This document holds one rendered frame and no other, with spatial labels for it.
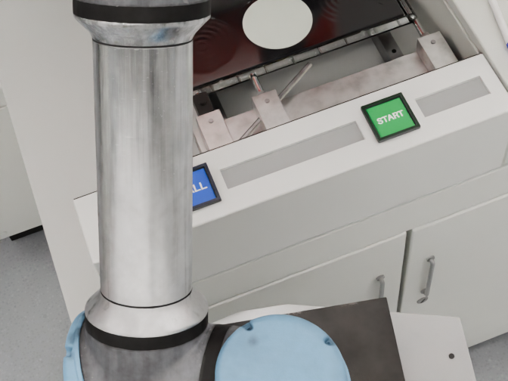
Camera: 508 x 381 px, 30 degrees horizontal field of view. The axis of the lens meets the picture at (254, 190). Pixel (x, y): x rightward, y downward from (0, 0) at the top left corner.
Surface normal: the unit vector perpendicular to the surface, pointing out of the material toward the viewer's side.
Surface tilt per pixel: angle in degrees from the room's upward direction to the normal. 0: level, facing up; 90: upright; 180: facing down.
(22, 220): 90
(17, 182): 90
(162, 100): 58
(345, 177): 90
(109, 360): 52
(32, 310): 0
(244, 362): 6
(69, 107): 0
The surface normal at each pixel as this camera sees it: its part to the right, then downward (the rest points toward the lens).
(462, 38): -0.93, 0.34
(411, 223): 0.35, 0.80
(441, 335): -0.07, -0.50
